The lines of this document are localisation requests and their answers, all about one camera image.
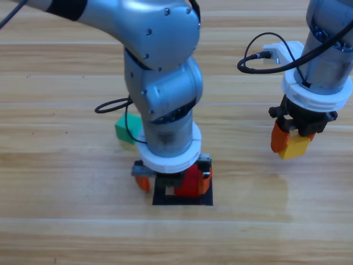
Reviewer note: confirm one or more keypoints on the white wrist mount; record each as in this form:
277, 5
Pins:
165, 163
317, 99

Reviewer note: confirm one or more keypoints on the black tape square outline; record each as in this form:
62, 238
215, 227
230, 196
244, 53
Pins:
182, 201

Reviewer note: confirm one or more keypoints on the red cube block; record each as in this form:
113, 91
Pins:
190, 183

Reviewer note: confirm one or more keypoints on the green cube block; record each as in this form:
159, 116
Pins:
121, 132

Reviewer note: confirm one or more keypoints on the yellow cube block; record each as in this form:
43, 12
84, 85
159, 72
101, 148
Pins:
293, 149

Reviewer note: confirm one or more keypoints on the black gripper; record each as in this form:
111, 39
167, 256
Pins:
168, 180
306, 121

